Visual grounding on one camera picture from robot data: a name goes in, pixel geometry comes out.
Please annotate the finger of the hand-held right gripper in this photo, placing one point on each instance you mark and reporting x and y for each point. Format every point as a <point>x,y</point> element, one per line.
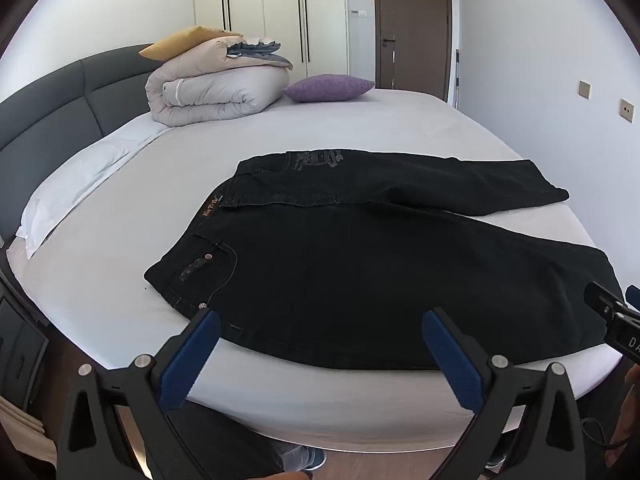
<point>634,297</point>
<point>605,301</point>

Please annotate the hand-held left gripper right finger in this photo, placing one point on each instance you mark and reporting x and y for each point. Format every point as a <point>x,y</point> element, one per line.
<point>450,360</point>

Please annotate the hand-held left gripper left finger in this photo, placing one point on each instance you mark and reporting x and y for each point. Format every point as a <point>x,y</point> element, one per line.
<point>192,360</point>

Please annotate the black denim pants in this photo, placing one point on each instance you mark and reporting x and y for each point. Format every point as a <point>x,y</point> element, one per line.
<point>350,270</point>

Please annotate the person's right forearm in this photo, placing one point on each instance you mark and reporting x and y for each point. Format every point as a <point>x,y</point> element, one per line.
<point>634,395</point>

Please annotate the grey sneaker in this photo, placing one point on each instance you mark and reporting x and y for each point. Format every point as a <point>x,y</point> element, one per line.
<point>311,457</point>

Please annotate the dark nightstand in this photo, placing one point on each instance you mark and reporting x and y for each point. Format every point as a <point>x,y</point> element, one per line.
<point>20,340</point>

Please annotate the beige curtain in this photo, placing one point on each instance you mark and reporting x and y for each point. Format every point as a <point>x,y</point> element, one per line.
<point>22,425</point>

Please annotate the white pillow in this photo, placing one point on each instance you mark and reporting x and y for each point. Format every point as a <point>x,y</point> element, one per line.
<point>85,170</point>

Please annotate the bed with white sheet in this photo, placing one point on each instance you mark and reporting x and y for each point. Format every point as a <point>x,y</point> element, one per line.
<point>400,120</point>

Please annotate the folded beige duvet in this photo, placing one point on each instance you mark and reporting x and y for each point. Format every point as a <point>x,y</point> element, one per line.
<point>215,90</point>

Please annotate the grey padded headboard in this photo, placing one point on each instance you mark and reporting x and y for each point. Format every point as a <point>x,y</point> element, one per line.
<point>60,105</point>

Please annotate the purple pillow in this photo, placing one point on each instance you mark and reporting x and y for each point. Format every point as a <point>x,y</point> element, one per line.
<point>325,87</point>

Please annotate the blue-grey folded cloth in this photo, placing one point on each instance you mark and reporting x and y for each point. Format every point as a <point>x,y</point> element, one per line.
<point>270,57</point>

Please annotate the yellow pillow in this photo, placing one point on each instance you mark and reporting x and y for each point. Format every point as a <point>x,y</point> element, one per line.
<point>180,42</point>

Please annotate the brown door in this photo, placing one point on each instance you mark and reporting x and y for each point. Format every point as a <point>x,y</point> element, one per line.
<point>415,10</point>

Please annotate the white wardrobe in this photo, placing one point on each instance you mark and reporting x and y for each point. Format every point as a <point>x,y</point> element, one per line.
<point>270,0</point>

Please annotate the beige wall socket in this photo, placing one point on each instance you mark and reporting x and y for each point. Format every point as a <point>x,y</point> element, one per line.
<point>627,110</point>
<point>584,89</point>

